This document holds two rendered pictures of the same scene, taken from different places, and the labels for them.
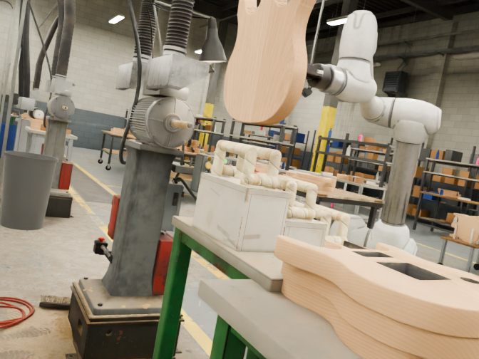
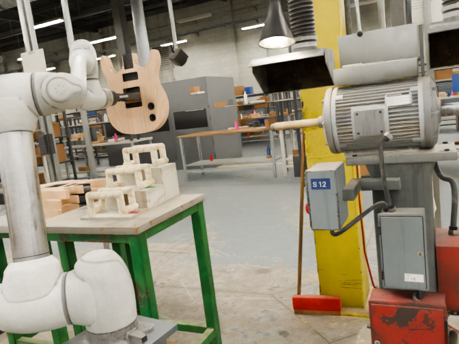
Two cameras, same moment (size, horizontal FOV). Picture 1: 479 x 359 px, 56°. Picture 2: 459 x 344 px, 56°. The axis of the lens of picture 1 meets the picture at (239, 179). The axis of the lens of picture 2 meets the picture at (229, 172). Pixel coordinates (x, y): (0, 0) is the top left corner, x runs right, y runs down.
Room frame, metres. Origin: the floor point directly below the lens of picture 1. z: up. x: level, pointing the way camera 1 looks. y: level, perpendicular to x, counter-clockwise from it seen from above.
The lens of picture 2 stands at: (3.39, -0.90, 1.35)
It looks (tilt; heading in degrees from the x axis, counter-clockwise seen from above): 9 degrees down; 146
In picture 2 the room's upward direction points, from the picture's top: 7 degrees counter-clockwise
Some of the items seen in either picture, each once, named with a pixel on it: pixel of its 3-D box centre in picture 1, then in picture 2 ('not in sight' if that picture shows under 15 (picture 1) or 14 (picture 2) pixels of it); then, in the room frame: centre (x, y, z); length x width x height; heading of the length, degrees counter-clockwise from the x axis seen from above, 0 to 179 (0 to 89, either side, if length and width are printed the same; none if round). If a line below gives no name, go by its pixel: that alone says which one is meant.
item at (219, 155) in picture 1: (219, 160); (162, 155); (1.36, 0.07, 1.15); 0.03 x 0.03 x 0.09
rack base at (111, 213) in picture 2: not in sight; (114, 213); (1.48, -0.27, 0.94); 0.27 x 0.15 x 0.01; 34
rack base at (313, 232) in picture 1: (276, 226); (132, 197); (1.40, -0.14, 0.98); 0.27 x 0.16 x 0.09; 34
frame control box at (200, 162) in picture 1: (199, 177); (350, 201); (2.44, 0.22, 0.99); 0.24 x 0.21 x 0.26; 30
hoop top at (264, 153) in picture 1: (259, 152); (138, 149); (1.34, -0.04, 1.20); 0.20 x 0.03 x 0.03; 33
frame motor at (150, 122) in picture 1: (161, 122); (379, 117); (2.39, 0.46, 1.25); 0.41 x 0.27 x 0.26; 30
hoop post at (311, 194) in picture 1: (309, 204); (109, 181); (1.35, -0.22, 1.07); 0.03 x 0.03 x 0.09
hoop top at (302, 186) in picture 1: (295, 184); (122, 170); (1.42, -0.18, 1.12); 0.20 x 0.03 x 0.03; 33
